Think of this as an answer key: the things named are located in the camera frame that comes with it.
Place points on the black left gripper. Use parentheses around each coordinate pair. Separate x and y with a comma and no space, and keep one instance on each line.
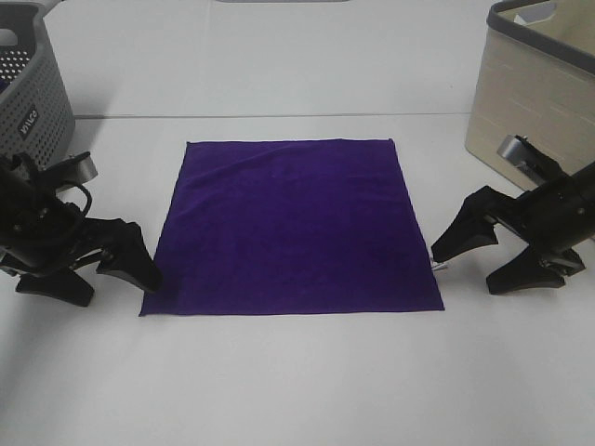
(46,236)

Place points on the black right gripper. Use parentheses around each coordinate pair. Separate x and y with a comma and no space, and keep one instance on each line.
(552,219)

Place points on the purple towel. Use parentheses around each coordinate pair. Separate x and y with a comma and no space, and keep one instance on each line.
(291,227)

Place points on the white towel label tag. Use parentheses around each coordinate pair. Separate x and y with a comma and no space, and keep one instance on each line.
(436,266)

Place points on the grey perforated plastic basket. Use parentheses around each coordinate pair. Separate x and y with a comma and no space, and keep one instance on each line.
(36,114)

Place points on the beige fabric storage bin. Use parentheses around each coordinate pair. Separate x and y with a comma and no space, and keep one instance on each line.
(536,80)

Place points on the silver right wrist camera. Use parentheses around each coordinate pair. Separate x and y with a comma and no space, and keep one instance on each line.
(525,157)

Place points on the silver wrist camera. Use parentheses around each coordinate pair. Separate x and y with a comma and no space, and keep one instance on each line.
(78,168)
(525,157)

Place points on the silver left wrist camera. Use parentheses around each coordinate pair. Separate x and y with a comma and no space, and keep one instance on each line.
(78,168)

